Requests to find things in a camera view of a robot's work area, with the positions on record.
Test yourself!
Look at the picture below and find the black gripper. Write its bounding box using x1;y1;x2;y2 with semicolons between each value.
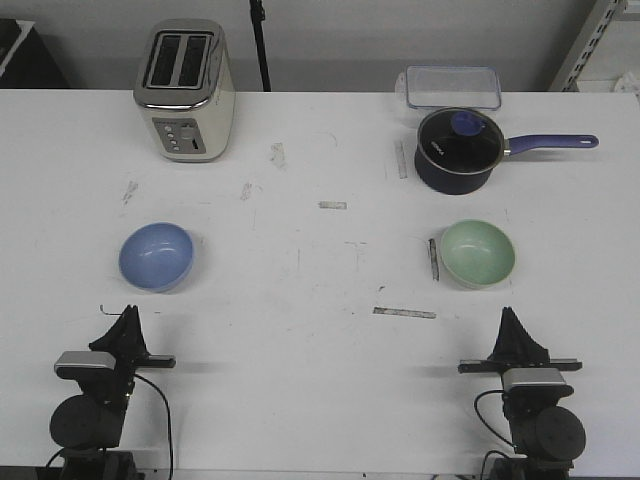
89;305;176;400
458;307;582;374

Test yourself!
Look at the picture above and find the blue bowl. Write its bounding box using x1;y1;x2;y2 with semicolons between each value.
118;222;195;292

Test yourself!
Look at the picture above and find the green bowl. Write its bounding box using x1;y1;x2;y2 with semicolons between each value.
440;219;516;289

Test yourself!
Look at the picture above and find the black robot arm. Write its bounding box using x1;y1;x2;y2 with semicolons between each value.
458;307;586;479
49;305;176;479

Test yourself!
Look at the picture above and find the dark blue saucepan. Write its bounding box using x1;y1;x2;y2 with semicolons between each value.
414;107;599;195

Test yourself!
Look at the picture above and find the glass pot lid blue knob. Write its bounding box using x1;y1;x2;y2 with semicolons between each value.
418;108;505;174

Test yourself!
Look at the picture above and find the clear plastic container blue rim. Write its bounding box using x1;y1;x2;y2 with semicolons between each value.
395;65;502;111

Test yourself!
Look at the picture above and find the silver two-slot toaster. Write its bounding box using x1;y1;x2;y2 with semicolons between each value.
133;18;236;163

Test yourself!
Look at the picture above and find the grey metal shelf rack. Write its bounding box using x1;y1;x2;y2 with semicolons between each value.
548;1;639;92

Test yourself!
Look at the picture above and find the black tripod pole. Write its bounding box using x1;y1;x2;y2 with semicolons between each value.
249;0;272;92

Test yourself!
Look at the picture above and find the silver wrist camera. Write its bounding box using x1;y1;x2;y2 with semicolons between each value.
501;367;574;398
54;351;116;380

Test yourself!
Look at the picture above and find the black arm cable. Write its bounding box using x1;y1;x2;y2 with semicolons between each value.
473;390;519;451
132;373;174;474

